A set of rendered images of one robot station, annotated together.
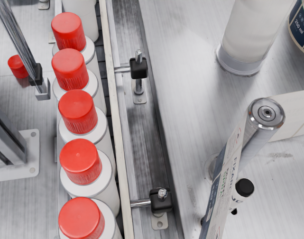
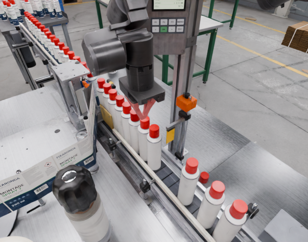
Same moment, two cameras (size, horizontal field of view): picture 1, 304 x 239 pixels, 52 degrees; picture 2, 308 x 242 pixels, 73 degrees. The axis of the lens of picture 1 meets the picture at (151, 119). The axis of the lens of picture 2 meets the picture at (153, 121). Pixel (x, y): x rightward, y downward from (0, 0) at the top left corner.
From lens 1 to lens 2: 0.71 m
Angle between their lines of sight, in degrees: 74
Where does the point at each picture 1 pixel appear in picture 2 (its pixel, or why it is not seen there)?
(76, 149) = (127, 104)
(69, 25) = (152, 127)
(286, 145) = not seen: hidden behind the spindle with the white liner
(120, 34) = (177, 228)
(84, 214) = (118, 97)
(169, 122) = (121, 176)
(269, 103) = (80, 137)
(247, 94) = not seen: hidden behind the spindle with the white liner
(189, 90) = (117, 195)
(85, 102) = (132, 112)
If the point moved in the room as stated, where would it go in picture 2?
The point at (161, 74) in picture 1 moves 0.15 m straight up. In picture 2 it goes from (135, 197) to (132, 171)
